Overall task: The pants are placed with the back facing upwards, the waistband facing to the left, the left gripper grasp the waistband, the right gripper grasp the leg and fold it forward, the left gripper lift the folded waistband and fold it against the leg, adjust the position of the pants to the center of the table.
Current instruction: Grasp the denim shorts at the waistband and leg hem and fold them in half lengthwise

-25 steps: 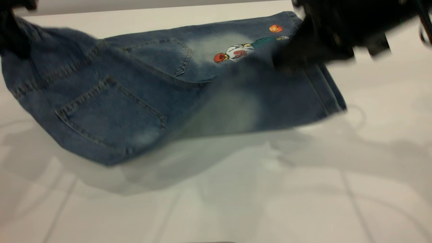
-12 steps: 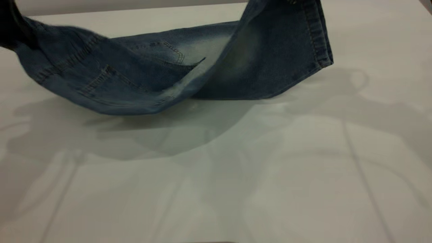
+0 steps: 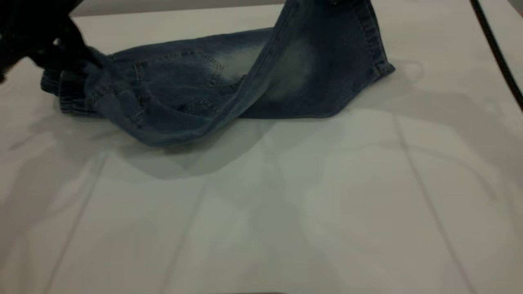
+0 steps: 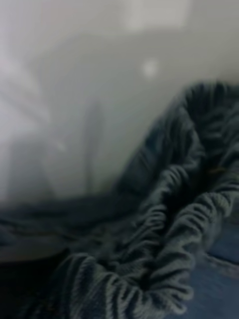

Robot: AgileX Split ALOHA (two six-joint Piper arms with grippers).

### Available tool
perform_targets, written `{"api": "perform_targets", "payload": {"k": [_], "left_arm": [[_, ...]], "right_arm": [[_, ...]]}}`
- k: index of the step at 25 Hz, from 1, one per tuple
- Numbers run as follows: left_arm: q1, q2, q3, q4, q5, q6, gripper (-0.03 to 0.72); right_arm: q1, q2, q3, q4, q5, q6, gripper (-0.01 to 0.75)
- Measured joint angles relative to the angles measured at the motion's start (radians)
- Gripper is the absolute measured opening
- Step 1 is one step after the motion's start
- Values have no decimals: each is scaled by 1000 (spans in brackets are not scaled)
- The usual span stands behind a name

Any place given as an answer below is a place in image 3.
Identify thick braided right arm cable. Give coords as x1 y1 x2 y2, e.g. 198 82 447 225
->
469 0 523 111

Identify blue denim shorts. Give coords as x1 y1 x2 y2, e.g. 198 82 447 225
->
40 0 396 148

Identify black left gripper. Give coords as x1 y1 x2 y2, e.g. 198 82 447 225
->
0 0 103 82

